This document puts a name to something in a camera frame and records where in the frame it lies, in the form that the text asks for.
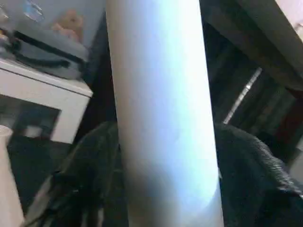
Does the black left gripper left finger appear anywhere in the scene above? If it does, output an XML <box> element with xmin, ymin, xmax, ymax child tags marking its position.
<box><xmin>26</xmin><ymin>122</ymin><xmax>130</xmax><ymax>227</ymax></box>

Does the white plastic table leg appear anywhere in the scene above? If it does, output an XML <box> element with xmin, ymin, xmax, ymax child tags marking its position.
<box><xmin>105</xmin><ymin>0</ymin><xmax>225</xmax><ymax>227</ymax></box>

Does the beige plush toy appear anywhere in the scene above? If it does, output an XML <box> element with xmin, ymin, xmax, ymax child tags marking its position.
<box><xmin>51</xmin><ymin>9</ymin><xmax>84</xmax><ymax>40</ymax></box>

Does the grey bag with black trim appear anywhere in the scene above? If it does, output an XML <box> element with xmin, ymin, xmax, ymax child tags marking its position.
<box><xmin>0</xmin><ymin>30</ymin><xmax>89</xmax><ymax>80</ymax></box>

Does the metal chair leg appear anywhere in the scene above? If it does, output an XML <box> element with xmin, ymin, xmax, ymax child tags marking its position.
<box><xmin>223</xmin><ymin>67</ymin><xmax>263</xmax><ymax>124</ymax></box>

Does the black work mat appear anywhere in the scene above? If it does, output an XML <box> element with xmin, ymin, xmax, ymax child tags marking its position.
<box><xmin>6</xmin><ymin>136</ymin><xmax>79</xmax><ymax>213</ymax></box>

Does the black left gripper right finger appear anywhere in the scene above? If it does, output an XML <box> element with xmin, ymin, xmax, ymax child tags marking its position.
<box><xmin>214</xmin><ymin>122</ymin><xmax>303</xmax><ymax>227</ymax></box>

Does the white glass-door cabinet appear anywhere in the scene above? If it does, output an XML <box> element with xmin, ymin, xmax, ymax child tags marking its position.
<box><xmin>0</xmin><ymin>59</ymin><xmax>94</xmax><ymax>145</ymax></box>

